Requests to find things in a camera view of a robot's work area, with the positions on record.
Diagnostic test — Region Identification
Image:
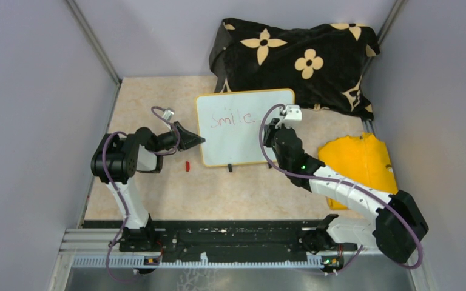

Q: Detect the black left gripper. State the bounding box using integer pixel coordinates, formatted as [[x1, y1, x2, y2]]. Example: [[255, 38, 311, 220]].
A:
[[154, 121, 206, 152]]

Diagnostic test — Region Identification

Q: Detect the yellow framed whiteboard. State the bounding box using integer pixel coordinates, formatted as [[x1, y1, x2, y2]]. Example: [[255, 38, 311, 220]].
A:
[[195, 89, 295, 167]]

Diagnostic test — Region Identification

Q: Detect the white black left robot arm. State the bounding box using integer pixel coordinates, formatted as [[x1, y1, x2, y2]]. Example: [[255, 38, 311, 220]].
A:
[[90, 121, 206, 252]]

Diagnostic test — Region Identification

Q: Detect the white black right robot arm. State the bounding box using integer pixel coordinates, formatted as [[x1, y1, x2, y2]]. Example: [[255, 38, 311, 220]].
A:
[[258, 118, 429, 269]]

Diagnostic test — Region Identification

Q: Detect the black floral pillow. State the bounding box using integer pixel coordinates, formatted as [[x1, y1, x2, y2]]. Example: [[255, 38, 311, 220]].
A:
[[209, 18, 380, 120]]

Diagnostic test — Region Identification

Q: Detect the yellow cloth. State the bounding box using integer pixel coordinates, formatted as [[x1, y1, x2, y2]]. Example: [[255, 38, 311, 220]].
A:
[[317, 133, 398, 194]]

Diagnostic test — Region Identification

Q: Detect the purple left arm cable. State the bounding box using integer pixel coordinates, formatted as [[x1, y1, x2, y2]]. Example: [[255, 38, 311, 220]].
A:
[[101, 105, 181, 284]]

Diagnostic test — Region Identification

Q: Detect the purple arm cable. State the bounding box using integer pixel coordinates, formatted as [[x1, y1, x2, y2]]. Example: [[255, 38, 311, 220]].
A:
[[258, 103, 424, 278], [101, 105, 181, 284]]

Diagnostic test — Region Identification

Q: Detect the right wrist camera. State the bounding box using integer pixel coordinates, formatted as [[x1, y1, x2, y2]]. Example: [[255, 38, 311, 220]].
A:
[[279, 104, 302, 127]]

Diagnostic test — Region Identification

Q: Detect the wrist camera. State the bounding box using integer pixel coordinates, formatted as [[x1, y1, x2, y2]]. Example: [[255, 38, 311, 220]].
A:
[[162, 108, 175, 123], [279, 104, 302, 127]]

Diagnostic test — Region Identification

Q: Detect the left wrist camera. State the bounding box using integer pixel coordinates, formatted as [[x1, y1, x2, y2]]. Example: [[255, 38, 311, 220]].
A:
[[162, 108, 175, 123]]

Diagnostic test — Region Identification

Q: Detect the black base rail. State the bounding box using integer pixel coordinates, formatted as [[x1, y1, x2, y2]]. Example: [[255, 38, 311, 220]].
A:
[[70, 215, 360, 272]]

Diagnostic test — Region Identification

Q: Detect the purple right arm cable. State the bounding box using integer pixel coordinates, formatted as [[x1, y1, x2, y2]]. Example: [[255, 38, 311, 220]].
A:
[[258, 103, 424, 278]]

